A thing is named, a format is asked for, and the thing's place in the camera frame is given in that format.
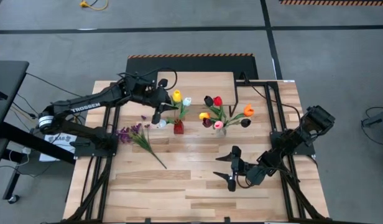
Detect dark red tulip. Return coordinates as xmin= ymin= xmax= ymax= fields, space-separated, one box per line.
xmin=202 ymin=118 xmax=222 ymax=130

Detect red glass vase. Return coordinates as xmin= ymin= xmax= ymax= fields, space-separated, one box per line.
xmin=173 ymin=119 xmax=185 ymax=135

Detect white paper sheet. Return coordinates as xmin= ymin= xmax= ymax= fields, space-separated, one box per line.
xmin=39 ymin=132 xmax=80 ymax=162

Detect black yellow hazard strip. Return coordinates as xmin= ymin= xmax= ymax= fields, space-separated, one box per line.
xmin=280 ymin=0 xmax=383 ymax=6

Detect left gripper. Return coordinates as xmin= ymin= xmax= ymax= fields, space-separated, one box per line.
xmin=144 ymin=78 xmax=179 ymax=124

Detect purple flower sprig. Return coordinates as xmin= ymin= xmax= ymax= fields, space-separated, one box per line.
xmin=116 ymin=114 xmax=168 ymax=170

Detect black camera cable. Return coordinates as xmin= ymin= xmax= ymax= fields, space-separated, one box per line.
xmin=116 ymin=67 xmax=178 ymax=91

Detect orange yellow tulip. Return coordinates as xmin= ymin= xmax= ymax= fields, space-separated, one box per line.
xmin=224 ymin=103 xmax=256 ymax=129

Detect red and yellow tulip bunch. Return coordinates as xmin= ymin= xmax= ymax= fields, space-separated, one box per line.
xmin=198 ymin=111 xmax=222 ymax=129

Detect plain yellow tulip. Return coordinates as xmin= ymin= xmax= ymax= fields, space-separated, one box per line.
xmin=172 ymin=89 xmax=188 ymax=124

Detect yellow extension cord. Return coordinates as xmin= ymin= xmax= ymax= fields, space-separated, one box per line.
xmin=79 ymin=0 xmax=109 ymax=11

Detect black desk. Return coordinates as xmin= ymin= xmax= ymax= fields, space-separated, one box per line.
xmin=0 ymin=60 xmax=76 ymax=205

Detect black table frame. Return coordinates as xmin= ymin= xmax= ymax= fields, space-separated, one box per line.
xmin=65 ymin=74 xmax=331 ymax=223

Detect wooden shelf black legs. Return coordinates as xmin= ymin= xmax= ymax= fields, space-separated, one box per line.
xmin=152 ymin=71 xmax=239 ymax=118

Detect black hazard-edged floor mat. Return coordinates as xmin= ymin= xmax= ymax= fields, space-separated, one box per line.
xmin=124 ymin=53 xmax=259 ymax=81

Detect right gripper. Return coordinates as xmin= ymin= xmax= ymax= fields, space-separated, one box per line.
xmin=213 ymin=146 xmax=251 ymax=192

